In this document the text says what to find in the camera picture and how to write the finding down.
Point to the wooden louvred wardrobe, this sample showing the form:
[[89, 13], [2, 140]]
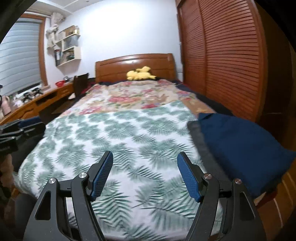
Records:
[[222, 58]]

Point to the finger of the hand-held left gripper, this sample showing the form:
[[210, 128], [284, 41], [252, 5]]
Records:
[[34, 130], [29, 122]]

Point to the red bowl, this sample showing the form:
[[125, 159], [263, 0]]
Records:
[[60, 83]]

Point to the floral blanket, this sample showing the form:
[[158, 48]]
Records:
[[138, 95]]

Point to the dark grey folded cloth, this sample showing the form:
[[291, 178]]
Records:
[[201, 143]]

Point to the wooden desk cabinet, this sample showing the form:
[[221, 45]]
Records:
[[27, 109]]

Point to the dark wooden chair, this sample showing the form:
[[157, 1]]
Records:
[[81, 84]]

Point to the person's left hand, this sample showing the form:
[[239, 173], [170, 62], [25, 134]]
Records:
[[6, 168]]

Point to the window with grey blind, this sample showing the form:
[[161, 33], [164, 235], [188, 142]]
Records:
[[20, 58]]

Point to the wooden bed headboard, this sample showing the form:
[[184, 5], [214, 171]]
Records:
[[111, 68]]

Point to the metal pot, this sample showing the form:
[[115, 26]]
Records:
[[66, 79]]

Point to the white wall shelf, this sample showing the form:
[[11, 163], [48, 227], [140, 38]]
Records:
[[69, 55]]

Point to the tied cream curtain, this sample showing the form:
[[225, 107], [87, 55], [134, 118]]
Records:
[[52, 32]]

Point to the navy blue suit jacket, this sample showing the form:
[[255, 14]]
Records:
[[242, 150]]

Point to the yellow plush toy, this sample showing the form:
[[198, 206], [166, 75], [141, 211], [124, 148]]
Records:
[[140, 74]]

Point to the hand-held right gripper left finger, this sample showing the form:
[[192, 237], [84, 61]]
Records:
[[103, 176]]

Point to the pink jug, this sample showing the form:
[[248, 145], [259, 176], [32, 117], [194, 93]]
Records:
[[4, 106]]

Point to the person's dark clothing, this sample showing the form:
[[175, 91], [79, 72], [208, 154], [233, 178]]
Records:
[[16, 208]]

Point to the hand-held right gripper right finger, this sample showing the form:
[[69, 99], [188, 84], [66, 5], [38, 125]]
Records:
[[189, 178]]

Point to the small black tripod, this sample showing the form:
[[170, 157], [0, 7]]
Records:
[[37, 92], [27, 96]]

